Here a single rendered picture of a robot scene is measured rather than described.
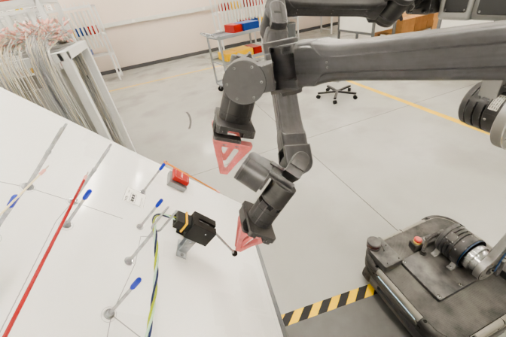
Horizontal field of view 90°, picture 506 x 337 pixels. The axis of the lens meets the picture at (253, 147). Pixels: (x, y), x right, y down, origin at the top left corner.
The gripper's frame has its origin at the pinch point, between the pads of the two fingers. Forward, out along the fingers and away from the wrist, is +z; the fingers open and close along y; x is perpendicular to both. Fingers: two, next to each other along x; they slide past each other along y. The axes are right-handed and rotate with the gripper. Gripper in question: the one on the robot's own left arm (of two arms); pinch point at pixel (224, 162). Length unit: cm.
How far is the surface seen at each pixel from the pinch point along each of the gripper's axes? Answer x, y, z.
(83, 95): -47, -58, 12
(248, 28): 56, -405, -32
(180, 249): -5.0, 1.0, 22.1
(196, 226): -2.8, 2.1, 14.3
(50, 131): -37.5, -17.0, 7.7
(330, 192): 114, -121, 77
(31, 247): -26.6, 11.1, 12.7
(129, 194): -18.2, -9.0, 16.7
